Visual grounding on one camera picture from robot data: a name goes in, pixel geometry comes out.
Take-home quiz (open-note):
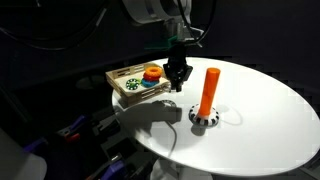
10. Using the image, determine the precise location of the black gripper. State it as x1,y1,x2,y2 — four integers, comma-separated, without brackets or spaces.
162,42,194,93

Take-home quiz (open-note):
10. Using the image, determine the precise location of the wooden slatted tray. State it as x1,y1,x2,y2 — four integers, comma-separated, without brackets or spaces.
105,62,172,107

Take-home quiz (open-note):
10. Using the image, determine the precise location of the orange stacking peg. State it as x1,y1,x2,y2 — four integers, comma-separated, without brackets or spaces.
198,67,222,118

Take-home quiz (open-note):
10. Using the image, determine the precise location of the black and white striped base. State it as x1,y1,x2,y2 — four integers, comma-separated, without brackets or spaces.
188,103,221,127

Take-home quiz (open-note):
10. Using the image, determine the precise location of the white rounded object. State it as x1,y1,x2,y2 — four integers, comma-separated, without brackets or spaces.
0,129,48,180

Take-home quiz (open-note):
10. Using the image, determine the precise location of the red toy ring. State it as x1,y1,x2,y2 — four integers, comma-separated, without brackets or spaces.
143,72,162,83

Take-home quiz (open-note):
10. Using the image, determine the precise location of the orange toy ring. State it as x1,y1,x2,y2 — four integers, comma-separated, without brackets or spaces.
144,66,164,77

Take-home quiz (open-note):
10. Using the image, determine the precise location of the blue toy ring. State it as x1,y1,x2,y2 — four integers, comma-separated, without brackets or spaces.
140,77,161,89

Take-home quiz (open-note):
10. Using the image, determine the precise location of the dark green toy ring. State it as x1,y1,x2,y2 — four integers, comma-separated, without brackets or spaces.
127,78,140,90

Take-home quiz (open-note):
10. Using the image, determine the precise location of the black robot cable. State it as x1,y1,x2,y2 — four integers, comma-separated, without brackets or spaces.
175,0,218,48

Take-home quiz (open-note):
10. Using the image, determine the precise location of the purple handled clamp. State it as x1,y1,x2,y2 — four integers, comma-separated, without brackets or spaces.
22,137,48,154
89,159,129,180
67,114,88,133

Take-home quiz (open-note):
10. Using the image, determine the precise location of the black hanging cable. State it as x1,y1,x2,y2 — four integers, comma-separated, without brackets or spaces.
0,6,108,52

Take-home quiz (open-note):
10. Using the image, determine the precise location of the red handled clamp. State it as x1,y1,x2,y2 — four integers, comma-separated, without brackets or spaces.
64,132,82,143

